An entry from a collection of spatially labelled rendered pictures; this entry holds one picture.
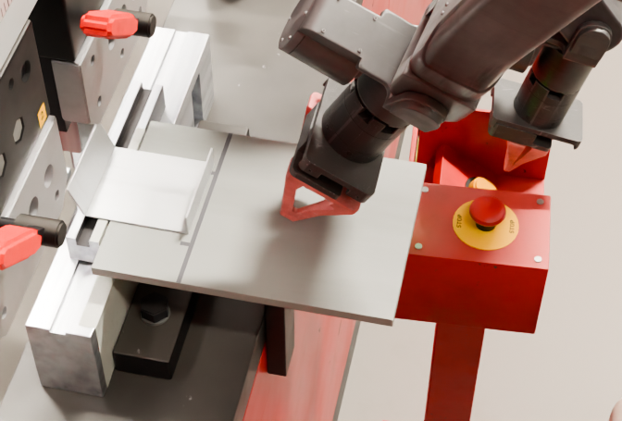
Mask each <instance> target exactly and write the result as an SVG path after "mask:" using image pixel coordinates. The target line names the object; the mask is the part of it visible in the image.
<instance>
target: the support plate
mask: <svg viewBox="0 0 622 421"><path fill-rule="evenodd" d="M228 135H229V134H228V133H227V132H222V131H216V130H205V129H199V128H193V127H187V126H182V125H175V124H169V123H164V122H157V121H151V122H150V125H149V127H148V130H147V132H146V133H145V136H144V138H143V142H142V145H141V147H140V150H139V151H143V152H148V153H154V154H160V155H171V156H176V157H182V158H188V159H193V160H199V161H206V159H207V157H208V154H209V151H210V149H211V148H213V156H214V166H213V169H212V171H216V168H217V166H218V161H219V159H220V156H221V153H222V151H223V148H224V145H225V142H226V140H227V137H228ZM296 146H297V143H292V142H281V141H275V140H270V139H263V138H257V137H252V136H245V135H240V134H234V133H233V134H232V137H231V140H230V144H229V147H228V150H227V153H226V155H225V158H224V160H223V163H222V166H221V169H220V171H219V174H218V178H217V181H216V184H215V187H214V190H213V192H212V195H211V197H210V200H209V203H208V206H207V209H206V211H205V215H204V218H203V221H202V224H201V227H200V229H199V232H198V234H197V237H196V240H195V243H194V246H193V250H192V252H191V255H190V258H189V261H188V264H187V266H186V268H185V271H184V274H183V277H182V280H181V283H178V282H176V281H177V278H178V275H179V273H180V269H181V266H182V263H183V260H184V258H185V255H186V253H187V250H188V247H189V246H185V245H180V242H181V241H185V242H191V239H192V236H193V232H194V229H195V227H196V224H197V221H198V218H199V216H200V213H201V211H202V208H203V205H204V202H205V198H206V196H207V193H208V190H209V187H210V184H211V182H212V179H213V177H214V175H210V177H209V180H208V182H207V184H206V187H205V191H204V194H203V197H202V200H201V202H200V204H199V207H198V210H197V212H196V215H195V218H194V221H193V224H192V227H191V230H190V232H189V234H185V233H179V232H174V231H168V230H163V229H153V228H147V227H143V226H137V225H132V224H126V223H120V222H116V221H110V222H109V224H108V227H107V229H106V233H105V235H104V238H103V239H102V242H101V244H100V247H99V249H98V252H97V254H96V256H95V259H94V260H93V264H92V267H91V269H92V273H93V274H94V275H98V276H104V277H109V278H114V279H125V280H129V281H135V282H141V283H145V284H151V285H156V286H162V287H167V288H172V289H178V290H183V291H193V292H198V293H203V294H209V295H215V296H219V297H225V298H231V299H235V300H241V301H246V302H252V303H261V304H267V305H272V306H277V307H283V308H289V309H293V310H299V311H305V312H309V313H315V314H321V315H325V316H336V317H341V318H346V319H352V320H357V321H362V322H368V323H373V324H379V325H383V326H389V327H392V326H393V322H394V318H395V313H396V309H397V304H398V300H399V296H400V291H401V287H402V283H403V278H404V271H405V266H406V261H407V257H408V253H409V248H410V244H411V240H412V235H413V231H414V226H415V222H416V218H417V210H418V206H419V201H420V196H421V193H422V188H423V183H424V179H425V175H426V170H427V164H422V163H416V162H410V161H404V160H398V159H392V158H387V157H383V160H382V164H381V168H380V172H379V178H378V183H377V187H376V190H375V193H374V194H373V195H372V196H371V197H370V198H369V199H368V200H367V201H366V202H365V203H361V205H360V208H359V210H358V211H357V212H356V213H355V214H353V215H344V216H318V217H310V218H306V219H302V220H297V221H291V220H290V219H288V218H286V217H284V216H282V215H281V214H280V208H281V202H282V197H283V191H284V184H285V177H286V173H287V170H288V166H289V164H290V161H291V158H292V157H293V156H294V153H295V149H296ZM323 200H326V199H325V198H324V197H322V196H320V195H318V194H316V193H315V192H312V191H310V190H308V189H306V188H305V187H304V186H303V187H301V188H299V189H297V191H296V194H295V199H294V204H293V206H294V207H295V208H301V207H304V206H307V205H310V204H314V203H317V202H320V201H323Z"/></svg>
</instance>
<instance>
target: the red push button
mask: <svg viewBox="0 0 622 421"><path fill-rule="evenodd" d="M469 214H470V216H471V217H472V219H473V220H474V221H475V222H476V226H477V228H478V229H480V230H482V231H491V230H493V229H494V228H495V226H496V225H498V224H500V223H501V222H502V221H503V220H504V219H505V216H506V210H505V206H504V204H503V203H502V201H500V200H499V199H497V198H495V197H492V196H480V197H479V198H477V199H475V200H474V201H473V202H472V204H471V205H470V207H469Z"/></svg>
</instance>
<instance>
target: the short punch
mask: <svg viewBox="0 0 622 421"><path fill-rule="evenodd" d="M94 125H95V124H84V123H79V122H72V121H71V124H70V126H69V128H68V131H67V132H64V131H60V132H59V136H60V141H61V145H62V149H63V151H67V152H70V156H71V161H72V166H73V168H76V166H77V164H78V162H79V160H80V157H81V154H82V152H83V149H84V147H85V145H86V143H87V142H88V139H89V137H90V135H91V133H92V130H93V127H94Z"/></svg>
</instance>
